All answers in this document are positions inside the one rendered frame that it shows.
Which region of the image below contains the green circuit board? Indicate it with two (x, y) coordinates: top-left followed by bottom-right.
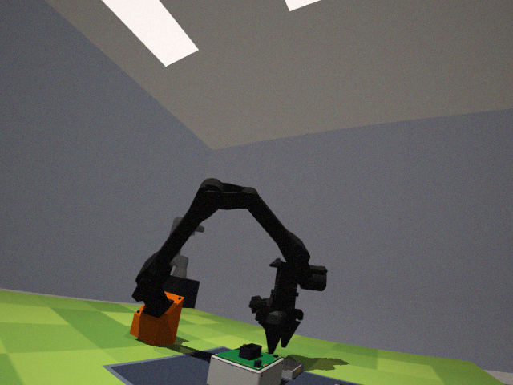
(215, 348), (281, 371)

